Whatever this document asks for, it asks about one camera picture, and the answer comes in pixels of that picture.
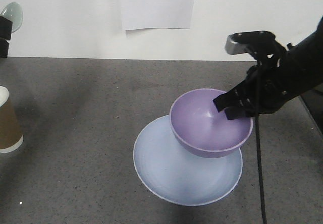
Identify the light blue plastic plate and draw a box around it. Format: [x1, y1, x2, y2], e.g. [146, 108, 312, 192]
[133, 115, 243, 206]

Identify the mint green plastic spoon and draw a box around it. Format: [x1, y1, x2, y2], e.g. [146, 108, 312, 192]
[1, 2, 23, 33]

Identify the black cable right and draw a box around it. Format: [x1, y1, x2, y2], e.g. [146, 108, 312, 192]
[254, 57, 268, 224]

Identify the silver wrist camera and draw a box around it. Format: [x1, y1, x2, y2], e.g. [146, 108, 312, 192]
[225, 30, 276, 55]

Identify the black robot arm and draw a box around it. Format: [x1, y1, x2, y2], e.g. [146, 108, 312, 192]
[213, 22, 322, 120]

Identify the white paper sheet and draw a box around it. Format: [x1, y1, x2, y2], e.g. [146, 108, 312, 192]
[120, 0, 194, 31]

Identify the purple plastic bowl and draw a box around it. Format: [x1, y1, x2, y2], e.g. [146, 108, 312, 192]
[169, 88, 253, 158]

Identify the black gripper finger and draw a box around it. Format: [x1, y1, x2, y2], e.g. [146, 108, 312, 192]
[0, 16, 13, 40]
[0, 40, 9, 58]

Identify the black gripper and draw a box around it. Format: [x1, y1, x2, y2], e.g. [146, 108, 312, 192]
[213, 53, 303, 120]

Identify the brown paper cup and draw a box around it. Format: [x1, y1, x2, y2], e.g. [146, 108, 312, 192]
[1, 86, 24, 154]

